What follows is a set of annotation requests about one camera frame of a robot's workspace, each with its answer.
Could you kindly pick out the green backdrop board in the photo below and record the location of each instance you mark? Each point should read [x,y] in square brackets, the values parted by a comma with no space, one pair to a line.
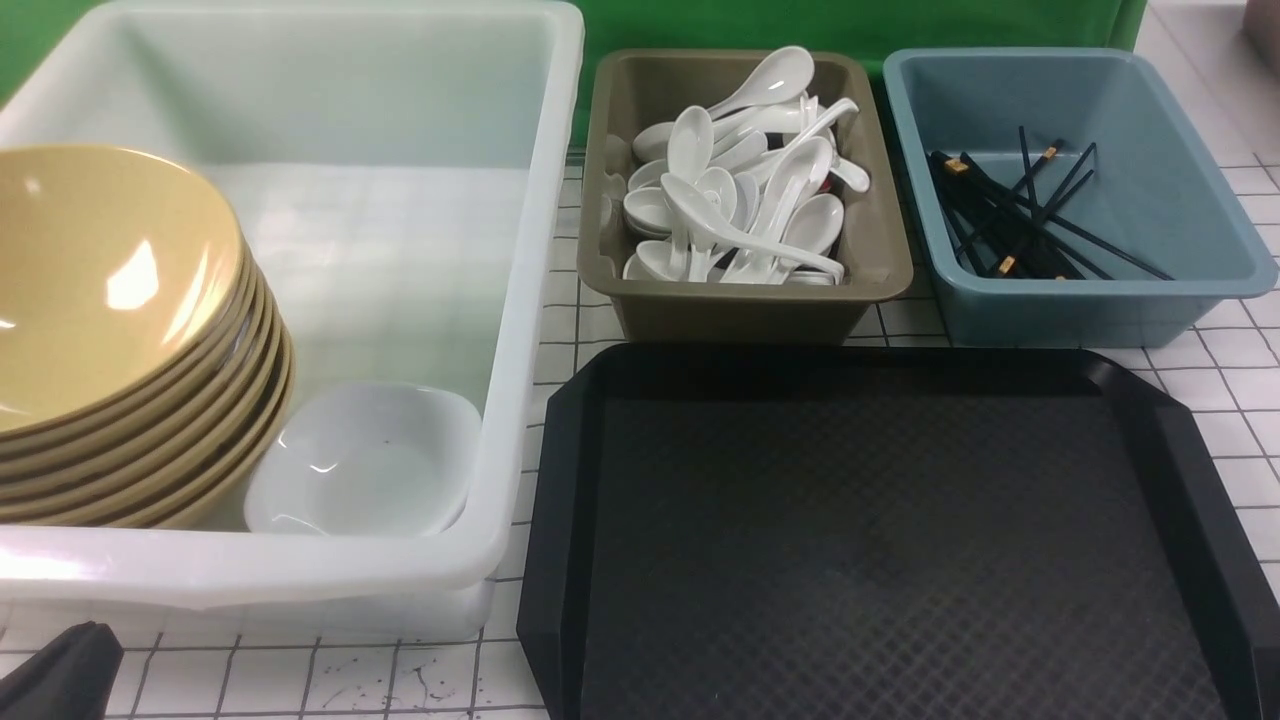
[850,22]

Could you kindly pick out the tan noodle bowl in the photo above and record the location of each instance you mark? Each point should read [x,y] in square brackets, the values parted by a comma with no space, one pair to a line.
[114,262]

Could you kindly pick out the plain black chopstick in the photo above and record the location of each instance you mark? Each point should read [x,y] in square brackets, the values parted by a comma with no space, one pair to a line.
[1004,233]

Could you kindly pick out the olive plastic spoon bin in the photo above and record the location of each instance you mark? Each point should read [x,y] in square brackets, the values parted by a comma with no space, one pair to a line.
[649,116]

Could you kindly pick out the black plastic serving tray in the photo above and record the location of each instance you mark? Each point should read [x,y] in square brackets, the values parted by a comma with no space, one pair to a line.
[812,532]

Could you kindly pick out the blue plastic chopstick bin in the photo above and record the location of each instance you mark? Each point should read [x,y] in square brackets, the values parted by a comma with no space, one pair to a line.
[1157,214]

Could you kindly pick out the black chopstick gold band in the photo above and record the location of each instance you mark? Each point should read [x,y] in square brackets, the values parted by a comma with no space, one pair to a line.
[1037,253]

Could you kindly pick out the white square side dish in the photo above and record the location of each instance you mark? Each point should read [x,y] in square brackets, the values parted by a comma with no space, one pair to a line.
[367,459]

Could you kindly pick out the white spoon top of bin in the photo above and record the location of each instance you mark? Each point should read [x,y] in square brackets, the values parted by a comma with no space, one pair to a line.
[781,76]

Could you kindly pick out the large white plastic tub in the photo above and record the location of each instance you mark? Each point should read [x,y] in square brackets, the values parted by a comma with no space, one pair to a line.
[396,168]

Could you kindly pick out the white ceramic soup spoon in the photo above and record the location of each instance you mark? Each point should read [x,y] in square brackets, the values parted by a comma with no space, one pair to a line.
[806,237]

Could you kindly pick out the black object bottom left corner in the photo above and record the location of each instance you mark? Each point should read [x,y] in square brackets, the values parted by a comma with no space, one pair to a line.
[72,677]

